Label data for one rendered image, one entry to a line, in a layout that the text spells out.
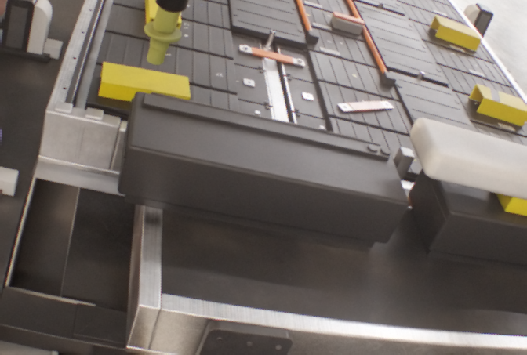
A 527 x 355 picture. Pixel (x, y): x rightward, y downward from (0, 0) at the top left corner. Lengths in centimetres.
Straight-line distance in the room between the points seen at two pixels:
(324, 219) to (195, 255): 20
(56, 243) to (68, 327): 84
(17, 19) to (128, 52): 29
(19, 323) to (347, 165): 54
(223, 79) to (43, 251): 70
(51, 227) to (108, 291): 69
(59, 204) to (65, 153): 72
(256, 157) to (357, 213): 17
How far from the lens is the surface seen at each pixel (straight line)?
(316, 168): 102
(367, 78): 160
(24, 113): 135
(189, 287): 92
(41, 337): 97
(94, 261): 122
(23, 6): 149
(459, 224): 111
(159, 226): 99
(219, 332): 88
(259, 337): 89
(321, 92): 145
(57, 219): 186
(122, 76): 121
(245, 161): 97
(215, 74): 137
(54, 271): 173
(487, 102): 171
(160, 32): 71
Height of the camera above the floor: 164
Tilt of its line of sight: 33 degrees down
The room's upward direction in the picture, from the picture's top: 21 degrees clockwise
